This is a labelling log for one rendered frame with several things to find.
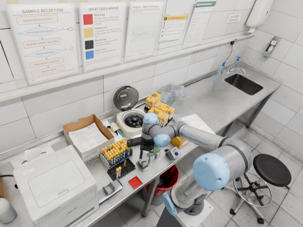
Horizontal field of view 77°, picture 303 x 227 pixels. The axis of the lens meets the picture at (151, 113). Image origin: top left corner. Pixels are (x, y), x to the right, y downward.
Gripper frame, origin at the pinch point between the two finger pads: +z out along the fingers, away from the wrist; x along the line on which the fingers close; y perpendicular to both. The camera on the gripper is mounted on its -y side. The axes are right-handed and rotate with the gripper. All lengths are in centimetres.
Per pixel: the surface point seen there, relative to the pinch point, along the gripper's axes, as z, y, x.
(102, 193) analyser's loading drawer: 8.2, -19.0, -23.8
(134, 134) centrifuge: 4.7, -5.8, 21.4
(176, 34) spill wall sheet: -50, 18, 92
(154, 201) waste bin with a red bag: 87, 23, 11
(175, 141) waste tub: 6.7, 26.5, 21.8
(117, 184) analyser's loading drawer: 8.2, -11.3, -17.3
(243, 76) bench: 12, 132, 162
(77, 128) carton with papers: 5, -48, 21
